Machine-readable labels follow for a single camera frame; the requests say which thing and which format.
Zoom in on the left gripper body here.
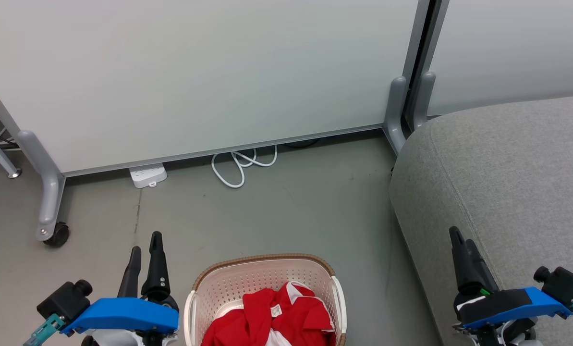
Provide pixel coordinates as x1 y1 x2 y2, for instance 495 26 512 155
81 287 180 346

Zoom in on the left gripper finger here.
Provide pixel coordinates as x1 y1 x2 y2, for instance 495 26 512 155
117 246 143 299
141 231 172 301

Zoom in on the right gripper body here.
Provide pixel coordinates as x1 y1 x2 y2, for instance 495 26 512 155
453 287 537 346

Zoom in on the white power strip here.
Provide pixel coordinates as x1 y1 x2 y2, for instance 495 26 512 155
128 163 168 188

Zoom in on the grey fabric sofa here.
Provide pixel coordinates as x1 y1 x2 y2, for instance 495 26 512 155
390 94 573 346

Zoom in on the black caster wheel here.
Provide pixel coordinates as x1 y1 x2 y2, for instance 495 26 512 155
43 222 70 248

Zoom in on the white perforated laundry basket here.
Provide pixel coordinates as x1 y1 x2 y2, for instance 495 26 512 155
184 254 348 346

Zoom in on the red white striped garment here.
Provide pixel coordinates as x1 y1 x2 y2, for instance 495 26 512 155
201 282 337 346

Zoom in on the teal left camera connector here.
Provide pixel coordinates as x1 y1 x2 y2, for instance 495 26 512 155
24 313 66 346

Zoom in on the grey partition leg with caster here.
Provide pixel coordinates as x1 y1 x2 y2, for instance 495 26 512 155
17 130 66 242

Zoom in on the thin black floor cable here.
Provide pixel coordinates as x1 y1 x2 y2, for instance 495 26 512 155
280 137 337 149

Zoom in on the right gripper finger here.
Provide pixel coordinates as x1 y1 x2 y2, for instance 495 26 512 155
465 239 499 292
449 226 481 295

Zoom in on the white looped power cable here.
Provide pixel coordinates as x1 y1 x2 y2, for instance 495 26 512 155
211 145 279 189

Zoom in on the white partition panel grey frame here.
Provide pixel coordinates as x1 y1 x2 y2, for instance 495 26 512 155
426 0 573 117
0 0 432 178

